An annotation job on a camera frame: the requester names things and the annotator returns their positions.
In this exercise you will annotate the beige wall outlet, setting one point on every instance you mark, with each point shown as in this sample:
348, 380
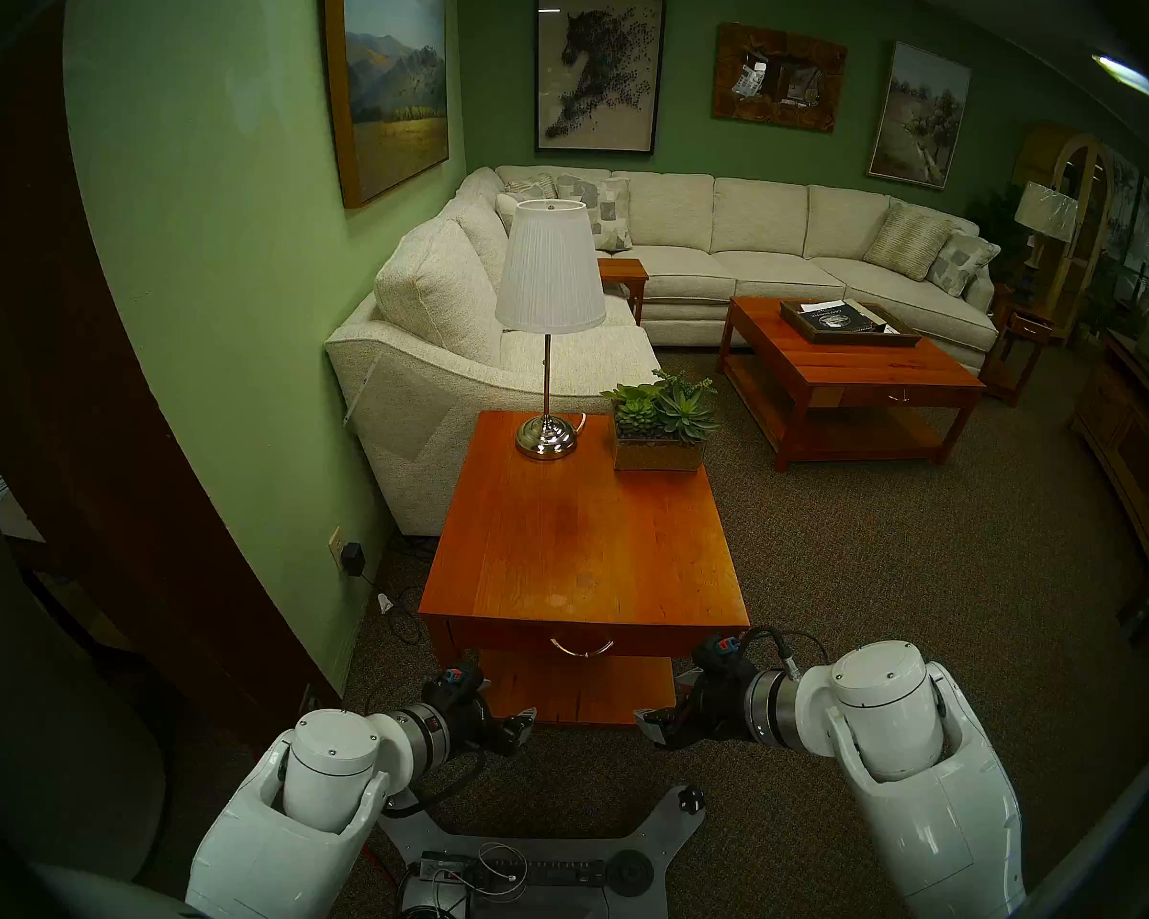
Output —
335, 546

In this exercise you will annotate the black framed horse picture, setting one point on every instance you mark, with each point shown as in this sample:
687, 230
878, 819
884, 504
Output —
598, 70

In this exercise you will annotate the dark red end table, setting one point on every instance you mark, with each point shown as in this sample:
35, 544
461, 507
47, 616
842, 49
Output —
1025, 328

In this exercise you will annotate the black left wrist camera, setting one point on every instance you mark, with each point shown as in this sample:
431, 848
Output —
455, 687

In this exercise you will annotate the dark green floor plant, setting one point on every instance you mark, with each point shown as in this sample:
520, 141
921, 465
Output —
1001, 223

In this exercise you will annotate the small wooden side table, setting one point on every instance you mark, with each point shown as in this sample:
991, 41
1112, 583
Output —
622, 271

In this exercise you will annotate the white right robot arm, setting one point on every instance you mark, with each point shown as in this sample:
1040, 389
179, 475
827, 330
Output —
919, 783

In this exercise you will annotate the ceiling light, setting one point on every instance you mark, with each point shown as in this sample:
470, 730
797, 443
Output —
1125, 77

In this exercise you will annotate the white shade table lamp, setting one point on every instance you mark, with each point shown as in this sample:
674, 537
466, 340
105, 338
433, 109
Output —
551, 266

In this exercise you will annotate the black power strip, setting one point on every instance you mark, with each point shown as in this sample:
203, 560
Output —
555, 871

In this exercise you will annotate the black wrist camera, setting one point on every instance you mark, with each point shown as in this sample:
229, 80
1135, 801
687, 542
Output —
718, 654
455, 687

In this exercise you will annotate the mountain landscape painting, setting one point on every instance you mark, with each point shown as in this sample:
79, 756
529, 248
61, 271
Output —
393, 84

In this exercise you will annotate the cream sectional sofa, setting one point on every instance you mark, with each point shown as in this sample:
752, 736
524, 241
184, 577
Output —
421, 400

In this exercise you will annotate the tree landscape painting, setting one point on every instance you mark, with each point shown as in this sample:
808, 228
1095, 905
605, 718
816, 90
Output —
919, 113

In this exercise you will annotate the succulent planter box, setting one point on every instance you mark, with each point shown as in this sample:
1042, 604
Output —
659, 453

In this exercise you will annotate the black base knob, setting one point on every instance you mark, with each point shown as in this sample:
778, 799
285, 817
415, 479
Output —
692, 799

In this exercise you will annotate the dark wooden tray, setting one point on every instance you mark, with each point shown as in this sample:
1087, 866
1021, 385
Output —
900, 336

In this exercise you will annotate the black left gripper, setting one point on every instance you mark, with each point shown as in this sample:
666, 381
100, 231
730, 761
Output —
479, 726

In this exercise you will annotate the striped beige throw pillow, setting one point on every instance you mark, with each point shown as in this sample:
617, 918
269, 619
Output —
908, 240

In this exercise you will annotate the wooden sideboard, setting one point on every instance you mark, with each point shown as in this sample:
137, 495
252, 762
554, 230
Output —
1135, 448

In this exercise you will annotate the brown wooden door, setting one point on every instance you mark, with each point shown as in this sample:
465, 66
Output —
77, 400

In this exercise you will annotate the dark cover book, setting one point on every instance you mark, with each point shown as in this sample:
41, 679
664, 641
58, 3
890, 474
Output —
838, 322

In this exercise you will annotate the orange wooden end table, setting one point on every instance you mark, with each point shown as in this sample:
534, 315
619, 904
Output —
584, 544

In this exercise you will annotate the grey patterned throw pillow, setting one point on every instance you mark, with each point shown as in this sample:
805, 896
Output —
531, 188
613, 213
962, 261

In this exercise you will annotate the black power adapter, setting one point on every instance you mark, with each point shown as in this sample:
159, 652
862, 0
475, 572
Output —
352, 558

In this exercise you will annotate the wooden coffee table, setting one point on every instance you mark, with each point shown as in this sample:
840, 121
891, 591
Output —
852, 362

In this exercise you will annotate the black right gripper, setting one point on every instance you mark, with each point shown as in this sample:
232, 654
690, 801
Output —
718, 711

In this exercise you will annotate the arched wooden cabinet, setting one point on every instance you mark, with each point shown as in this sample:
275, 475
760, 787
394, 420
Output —
1092, 218

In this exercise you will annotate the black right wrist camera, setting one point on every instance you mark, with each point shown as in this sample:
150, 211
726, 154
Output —
718, 654

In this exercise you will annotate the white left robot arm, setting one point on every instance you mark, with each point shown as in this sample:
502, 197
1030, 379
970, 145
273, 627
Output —
326, 754

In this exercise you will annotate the wood framed mirror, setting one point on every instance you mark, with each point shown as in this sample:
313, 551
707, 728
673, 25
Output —
776, 108

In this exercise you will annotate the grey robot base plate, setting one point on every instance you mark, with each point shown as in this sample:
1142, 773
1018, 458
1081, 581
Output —
651, 826

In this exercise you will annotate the black round disk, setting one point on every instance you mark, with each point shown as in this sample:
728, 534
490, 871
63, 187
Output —
630, 873

